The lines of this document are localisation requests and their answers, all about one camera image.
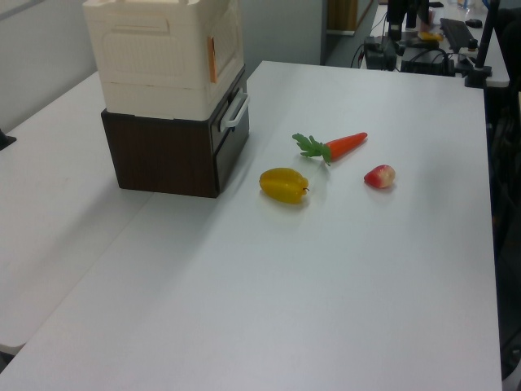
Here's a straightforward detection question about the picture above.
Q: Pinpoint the red toy strawberry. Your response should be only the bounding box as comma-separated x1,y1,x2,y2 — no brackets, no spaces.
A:
362,164,397,190

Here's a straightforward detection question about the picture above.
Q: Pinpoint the orange door handle strip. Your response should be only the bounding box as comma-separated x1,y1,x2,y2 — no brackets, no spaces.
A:
208,35,219,84

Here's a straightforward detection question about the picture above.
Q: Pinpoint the cream plastic cabinet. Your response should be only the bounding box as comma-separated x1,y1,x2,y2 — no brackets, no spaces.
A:
82,0,245,121

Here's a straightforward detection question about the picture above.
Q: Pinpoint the orange toy carrot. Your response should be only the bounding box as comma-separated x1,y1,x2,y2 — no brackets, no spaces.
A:
291,131,369,166

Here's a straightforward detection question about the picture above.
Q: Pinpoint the black table mount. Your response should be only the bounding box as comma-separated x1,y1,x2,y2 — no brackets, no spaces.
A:
0,129,18,152

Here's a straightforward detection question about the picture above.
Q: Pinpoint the black equipment box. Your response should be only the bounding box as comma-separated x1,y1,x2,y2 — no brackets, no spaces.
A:
400,47,456,77

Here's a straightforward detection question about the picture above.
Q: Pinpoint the dark brown drawer box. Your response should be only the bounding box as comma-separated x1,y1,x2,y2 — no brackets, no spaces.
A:
100,67,251,200

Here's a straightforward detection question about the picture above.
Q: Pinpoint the yellow toy starfruit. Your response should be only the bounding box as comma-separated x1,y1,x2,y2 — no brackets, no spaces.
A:
259,167,311,205

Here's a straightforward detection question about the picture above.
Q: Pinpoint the black electronic device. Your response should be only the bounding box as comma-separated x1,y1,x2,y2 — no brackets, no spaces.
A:
362,36,398,72

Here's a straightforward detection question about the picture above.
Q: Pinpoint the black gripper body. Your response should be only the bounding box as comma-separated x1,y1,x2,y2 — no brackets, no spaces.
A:
387,0,408,27

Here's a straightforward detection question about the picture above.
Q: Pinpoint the black keyboard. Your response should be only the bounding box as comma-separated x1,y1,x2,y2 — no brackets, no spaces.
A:
439,17,476,53

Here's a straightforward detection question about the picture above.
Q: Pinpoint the black pole clamp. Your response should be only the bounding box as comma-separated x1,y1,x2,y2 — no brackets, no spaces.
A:
464,66,494,88

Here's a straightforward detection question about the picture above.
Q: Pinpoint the white drawer handle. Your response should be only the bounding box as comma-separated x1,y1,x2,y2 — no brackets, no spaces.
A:
219,91,250,133

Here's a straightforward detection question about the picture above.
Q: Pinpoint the black camera pole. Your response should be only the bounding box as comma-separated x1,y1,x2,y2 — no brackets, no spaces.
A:
475,0,501,71

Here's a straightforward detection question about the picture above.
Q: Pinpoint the cream cabinet door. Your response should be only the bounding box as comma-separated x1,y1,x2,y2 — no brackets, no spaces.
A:
202,0,245,85

